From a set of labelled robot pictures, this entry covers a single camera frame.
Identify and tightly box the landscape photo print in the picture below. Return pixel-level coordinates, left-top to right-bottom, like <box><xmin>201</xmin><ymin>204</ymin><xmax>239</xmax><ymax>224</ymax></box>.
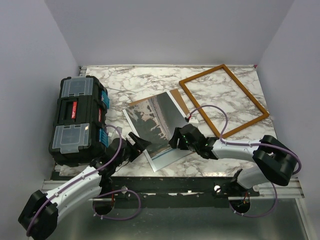
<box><xmin>123</xmin><ymin>91</ymin><xmax>192</xmax><ymax>172</ymax></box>

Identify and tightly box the brown frame backing board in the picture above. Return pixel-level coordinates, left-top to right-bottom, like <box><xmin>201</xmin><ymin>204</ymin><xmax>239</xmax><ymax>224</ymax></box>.
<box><xmin>128</xmin><ymin>88</ymin><xmax>190</xmax><ymax>115</ymax></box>

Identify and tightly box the wooden picture frame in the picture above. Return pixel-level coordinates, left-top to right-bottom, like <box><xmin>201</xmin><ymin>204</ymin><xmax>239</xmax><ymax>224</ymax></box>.
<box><xmin>178</xmin><ymin>64</ymin><xmax>270</xmax><ymax>138</ymax></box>

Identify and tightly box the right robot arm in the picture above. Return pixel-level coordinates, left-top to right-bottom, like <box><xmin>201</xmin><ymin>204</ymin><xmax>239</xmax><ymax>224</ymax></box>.
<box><xmin>168</xmin><ymin>124</ymin><xmax>301</xmax><ymax>196</ymax></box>

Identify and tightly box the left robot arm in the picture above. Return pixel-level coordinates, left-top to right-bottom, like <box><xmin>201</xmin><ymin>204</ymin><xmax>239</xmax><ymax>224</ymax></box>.
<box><xmin>18</xmin><ymin>132</ymin><xmax>151</xmax><ymax>240</ymax></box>

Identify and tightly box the black toolbox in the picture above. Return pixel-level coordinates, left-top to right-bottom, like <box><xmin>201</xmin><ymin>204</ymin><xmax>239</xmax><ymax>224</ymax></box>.
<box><xmin>48</xmin><ymin>75</ymin><xmax>110</xmax><ymax>167</ymax></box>

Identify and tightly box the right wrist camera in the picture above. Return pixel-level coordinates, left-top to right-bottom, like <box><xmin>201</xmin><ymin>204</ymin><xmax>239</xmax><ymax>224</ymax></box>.
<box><xmin>184</xmin><ymin>114</ymin><xmax>199</xmax><ymax>124</ymax></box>

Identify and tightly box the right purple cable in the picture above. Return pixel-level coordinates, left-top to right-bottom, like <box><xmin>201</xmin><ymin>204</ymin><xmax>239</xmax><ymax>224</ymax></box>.
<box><xmin>184</xmin><ymin>104</ymin><xmax>302</xmax><ymax>218</ymax></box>

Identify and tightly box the aluminium extrusion rail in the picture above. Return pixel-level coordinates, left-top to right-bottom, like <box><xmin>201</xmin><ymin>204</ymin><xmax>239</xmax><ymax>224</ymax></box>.
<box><xmin>256</xmin><ymin>177</ymin><xmax>305</xmax><ymax>199</ymax></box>

